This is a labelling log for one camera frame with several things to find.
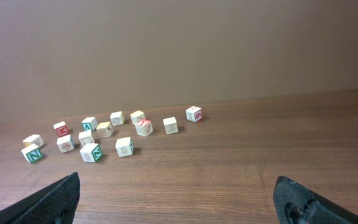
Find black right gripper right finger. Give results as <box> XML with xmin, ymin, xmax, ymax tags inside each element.
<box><xmin>273</xmin><ymin>176</ymin><xmax>358</xmax><ymax>224</ymax></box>

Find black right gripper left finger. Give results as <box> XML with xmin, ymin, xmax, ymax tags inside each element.
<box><xmin>0</xmin><ymin>172</ymin><xmax>80</xmax><ymax>224</ymax></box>

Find white block with figure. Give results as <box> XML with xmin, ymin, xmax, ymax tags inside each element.
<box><xmin>57</xmin><ymin>134</ymin><xmax>75</xmax><ymax>153</ymax></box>

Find white block green N side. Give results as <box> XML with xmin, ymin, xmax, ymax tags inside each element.
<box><xmin>80</xmin><ymin>143</ymin><xmax>103</xmax><ymax>163</ymax></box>

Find white block with 9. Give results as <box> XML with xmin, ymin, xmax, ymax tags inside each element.
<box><xmin>116</xmin><ymin>137</ymin><xmax>134</xmax><ymax>157</ymax></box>

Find white block red U side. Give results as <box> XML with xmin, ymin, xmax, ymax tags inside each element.
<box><xmin>163</xmin><ymin>117</ymin><xmax>178</xmax><ymax>134</ymax></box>

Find white block yellow side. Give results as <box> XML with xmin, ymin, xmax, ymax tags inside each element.
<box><xmin>22</xmin><ymin>134</ymin><xmax>44</xmax><ymax>147</ymax></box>

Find white block red M side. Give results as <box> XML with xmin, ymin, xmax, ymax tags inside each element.
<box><xmin>78</xmin><ymin>130</ymin><xmax>95</xmax><ymax>147</ymax></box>

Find white block green A side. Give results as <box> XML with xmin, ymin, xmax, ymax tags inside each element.
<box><xmin>81</xmin><ymin>117</ymin><xmax>98</xmax><ymax>131</ymax></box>

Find yellow K block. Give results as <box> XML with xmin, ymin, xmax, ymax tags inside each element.
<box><xmin>96</xmin><ymin>121</ymin><xmax>114</xmax><ymax>138</ymax></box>

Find white block blue P side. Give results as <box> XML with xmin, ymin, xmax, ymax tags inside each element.
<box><xmin>110</xmin><ymin>111</ymin><xmax>124</xmax><ymax>126</ymax></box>

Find red X block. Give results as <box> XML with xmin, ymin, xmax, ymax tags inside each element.
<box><xmin>135</xmin><ymin>119</ymin><xmax>153</xmax><ymax>136</ymax></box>

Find yellow top block far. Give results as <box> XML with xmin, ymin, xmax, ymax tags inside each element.
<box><xmin>130</xmin><ymin>110</ymin><xmax>145</xmax><ymax>124</ymax></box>

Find block with K and 6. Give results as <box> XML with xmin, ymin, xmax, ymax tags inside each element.
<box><xmin>186</xmin><ymin>106</ymin><xmax>203</xmax><ymax>123</ymax></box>

